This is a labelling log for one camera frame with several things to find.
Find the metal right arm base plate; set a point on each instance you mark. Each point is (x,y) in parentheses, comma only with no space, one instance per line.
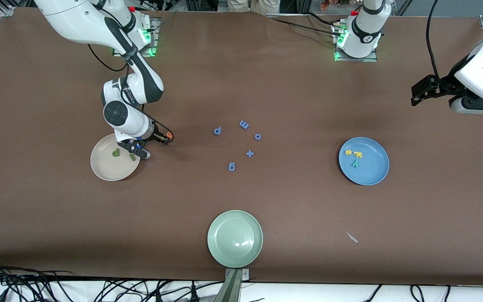
(152,42)

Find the blue round plate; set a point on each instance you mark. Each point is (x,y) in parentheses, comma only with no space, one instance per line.
(371,167)

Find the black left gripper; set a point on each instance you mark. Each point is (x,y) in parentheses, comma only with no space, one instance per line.
(443,84)

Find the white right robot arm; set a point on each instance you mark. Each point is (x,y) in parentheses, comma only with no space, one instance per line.
(82,21)

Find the pale green round plate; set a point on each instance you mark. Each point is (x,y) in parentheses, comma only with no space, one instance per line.
(235,239)

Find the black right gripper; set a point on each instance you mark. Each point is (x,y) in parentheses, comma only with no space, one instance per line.
(158,135)

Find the beige trouser leg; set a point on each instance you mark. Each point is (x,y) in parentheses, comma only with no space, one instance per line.
(238,4)
(266,5)

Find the small grey paper scrap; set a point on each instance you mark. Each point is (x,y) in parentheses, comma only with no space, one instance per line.
(352,238)

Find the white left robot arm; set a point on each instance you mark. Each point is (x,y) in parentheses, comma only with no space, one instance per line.
(482,71)

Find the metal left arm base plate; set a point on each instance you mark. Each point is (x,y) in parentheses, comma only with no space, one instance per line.
(357,59)

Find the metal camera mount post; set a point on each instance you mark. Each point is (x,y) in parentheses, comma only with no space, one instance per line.
(234,285)

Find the beige round plate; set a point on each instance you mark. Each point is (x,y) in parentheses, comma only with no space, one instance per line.
(107,167)

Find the blue foam letter g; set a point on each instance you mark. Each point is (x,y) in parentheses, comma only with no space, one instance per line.
(232,170)

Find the green foam letter p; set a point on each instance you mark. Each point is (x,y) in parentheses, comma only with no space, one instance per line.
(115,153)

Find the blue foam letter m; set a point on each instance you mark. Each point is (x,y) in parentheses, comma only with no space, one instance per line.
(244,124)

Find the yellow foam letter k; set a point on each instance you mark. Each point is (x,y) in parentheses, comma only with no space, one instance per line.
(357,154)

